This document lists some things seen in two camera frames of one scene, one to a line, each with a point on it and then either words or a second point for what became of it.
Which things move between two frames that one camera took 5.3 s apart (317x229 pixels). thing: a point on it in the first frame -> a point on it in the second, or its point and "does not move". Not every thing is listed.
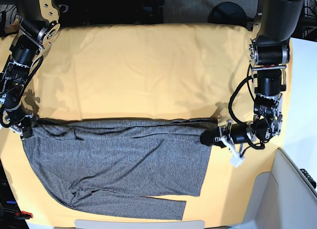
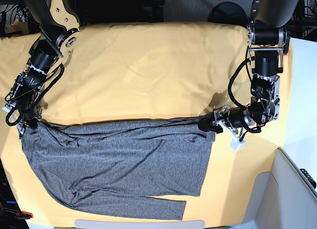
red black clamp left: x=23 y=215 does not move
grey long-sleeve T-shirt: x=110 y=166 does not move
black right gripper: x=234 y=135 -> x=223 y=118
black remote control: x=310 y=179 does not move
